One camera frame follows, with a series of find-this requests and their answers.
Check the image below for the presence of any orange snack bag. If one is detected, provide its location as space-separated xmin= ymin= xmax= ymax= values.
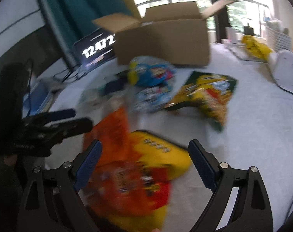
xmin=83 ymin=107 xmax=171 ymax=217

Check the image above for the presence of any tablet showing clock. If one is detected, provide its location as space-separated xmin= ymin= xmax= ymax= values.
xmin=73 ymin=28 xmax=115 ymax=71

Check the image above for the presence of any yellow snack bag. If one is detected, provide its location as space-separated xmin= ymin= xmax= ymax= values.
xmin=107 ymin=131 xmax=191 ymax=231

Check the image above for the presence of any blue snack bag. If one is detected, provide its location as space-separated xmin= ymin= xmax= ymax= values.
xmin=127 ymin=55 xmax=176 ymax=113

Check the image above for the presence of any teal curtain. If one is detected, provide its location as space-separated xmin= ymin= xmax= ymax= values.
xmin=40 ymin=0 xmax=133 ymax=49

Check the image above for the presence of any green yellow chips bag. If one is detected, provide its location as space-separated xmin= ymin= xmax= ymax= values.
xmin=164 ymin=71 xmax=238 ymax=132

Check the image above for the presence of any white paper box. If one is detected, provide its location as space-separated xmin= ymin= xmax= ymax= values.
xmin=268 ymin=50 xmax=293 ymax=89

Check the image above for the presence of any open cardboard box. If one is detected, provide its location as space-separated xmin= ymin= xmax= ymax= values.
xmin=93 ymin=0 xmax=234 ymax=67

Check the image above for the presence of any yellow crumpled bag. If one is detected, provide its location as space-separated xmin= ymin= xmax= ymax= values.
xmin=241 ymin=35 xmax=272 ymax=61

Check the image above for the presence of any white lattice basket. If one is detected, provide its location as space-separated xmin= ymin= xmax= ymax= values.
xmin=266 ymin=20 xmax=292 ymax=52

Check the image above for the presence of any black power adapter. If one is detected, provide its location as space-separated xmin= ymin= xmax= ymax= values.
xmin=244 ymin=26 xmax=255 ymax=36

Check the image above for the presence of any black tablet charging cable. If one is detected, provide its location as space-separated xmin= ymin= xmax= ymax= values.
xmin=52 ymin=63 xmax=87 ymax=84

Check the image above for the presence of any black window frame post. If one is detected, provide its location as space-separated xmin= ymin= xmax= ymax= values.
xmin=211 ymin=0 xmax=230 ymax=44

